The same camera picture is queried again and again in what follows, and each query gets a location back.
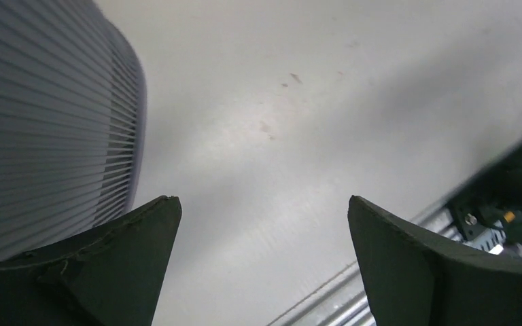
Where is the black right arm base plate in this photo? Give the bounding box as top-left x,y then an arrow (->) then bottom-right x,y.
445,144 -> 522,258

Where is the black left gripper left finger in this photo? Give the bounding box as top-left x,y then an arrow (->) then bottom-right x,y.
0,196 -> 182,325

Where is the large grey slatted bin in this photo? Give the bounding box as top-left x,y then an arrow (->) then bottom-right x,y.
0,1 -> 146,260

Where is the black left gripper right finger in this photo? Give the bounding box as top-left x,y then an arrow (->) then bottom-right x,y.
347,196 -> 522,325

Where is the aluminium mounting rail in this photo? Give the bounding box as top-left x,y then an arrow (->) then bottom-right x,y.
267,206 -> 464,326

